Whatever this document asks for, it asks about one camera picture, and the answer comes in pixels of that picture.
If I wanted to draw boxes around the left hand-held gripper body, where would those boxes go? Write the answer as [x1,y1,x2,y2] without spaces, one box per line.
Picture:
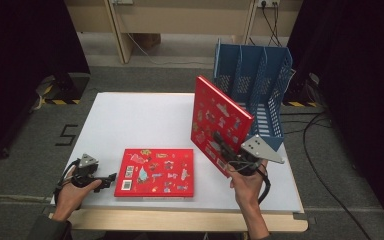
[71,152,110,188]

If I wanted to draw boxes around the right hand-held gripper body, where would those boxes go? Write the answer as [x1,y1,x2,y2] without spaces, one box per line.
[227,134,285,177]

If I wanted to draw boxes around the red picture book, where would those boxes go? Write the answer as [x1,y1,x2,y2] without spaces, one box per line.
[190,75,255,179]
[113,148,195,199]

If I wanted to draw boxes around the blue plastic file rack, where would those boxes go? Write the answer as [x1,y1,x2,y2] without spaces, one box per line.
[212,37,295,151]

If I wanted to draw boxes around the person's left hand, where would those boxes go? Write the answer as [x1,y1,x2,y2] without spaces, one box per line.
[52,166,103,223]

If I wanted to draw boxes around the person's right hand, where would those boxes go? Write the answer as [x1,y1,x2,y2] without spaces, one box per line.
[227,161,269,210]

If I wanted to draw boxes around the black stand base, striped tape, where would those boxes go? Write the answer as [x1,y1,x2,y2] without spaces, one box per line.
[282,70,322,108]
[41,72,91,106]

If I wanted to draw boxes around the cardboard box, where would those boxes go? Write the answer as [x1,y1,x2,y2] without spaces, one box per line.
[135,33,162,52]

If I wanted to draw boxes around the black curtain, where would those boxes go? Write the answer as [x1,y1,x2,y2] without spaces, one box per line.
[0,0,91,165]
[285,0,384,229]

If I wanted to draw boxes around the left hand-held gripper black cable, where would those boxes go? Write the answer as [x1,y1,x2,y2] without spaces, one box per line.
[53,158,81,205]

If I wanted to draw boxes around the hand-held gripper black cable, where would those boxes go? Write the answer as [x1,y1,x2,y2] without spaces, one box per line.
[255,165,272,205]
[53,158,81,205]

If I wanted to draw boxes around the right hand-held gripper black cable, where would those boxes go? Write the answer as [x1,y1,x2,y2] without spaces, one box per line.
[255,165,272,205]

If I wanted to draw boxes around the black floor cable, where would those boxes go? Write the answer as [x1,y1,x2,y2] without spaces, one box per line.
[279,111,375,240]

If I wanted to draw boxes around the black power cables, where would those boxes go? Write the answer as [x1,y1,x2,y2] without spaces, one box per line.
[248,2,282,47]

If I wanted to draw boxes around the wall power socket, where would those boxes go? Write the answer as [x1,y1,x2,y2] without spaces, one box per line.
[257,0,281,9]

